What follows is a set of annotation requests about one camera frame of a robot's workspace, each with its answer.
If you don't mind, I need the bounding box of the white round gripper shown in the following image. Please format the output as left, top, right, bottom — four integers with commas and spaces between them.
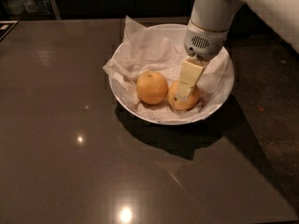
176, 21, 228, 102

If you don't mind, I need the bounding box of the orange fruit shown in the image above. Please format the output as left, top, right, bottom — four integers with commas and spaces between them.
136, 71, 168, 105
167, 81, 200, 111

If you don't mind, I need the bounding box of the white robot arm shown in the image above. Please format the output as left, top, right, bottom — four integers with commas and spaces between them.
176, 0, 299, 101

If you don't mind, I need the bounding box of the white ceramic bowl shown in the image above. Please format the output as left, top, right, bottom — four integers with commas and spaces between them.
108, 23, 235, 126

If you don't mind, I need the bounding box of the white crumpled paper liner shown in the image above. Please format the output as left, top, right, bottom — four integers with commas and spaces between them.
102, 15, 232, 123

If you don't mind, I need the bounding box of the white plastic bottle right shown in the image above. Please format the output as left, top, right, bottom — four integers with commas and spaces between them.
23, 0, 39, 13

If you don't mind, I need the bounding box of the white plastic bottle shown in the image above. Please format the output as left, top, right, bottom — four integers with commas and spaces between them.
23, 0, 39, 13
7, 0, 24, 15

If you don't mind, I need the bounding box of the white plastic bottle left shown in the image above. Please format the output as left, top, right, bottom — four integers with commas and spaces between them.
7, 0, 24, 15

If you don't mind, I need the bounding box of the dark tray with label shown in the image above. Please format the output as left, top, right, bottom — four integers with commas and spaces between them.
0, 21, 18, 41

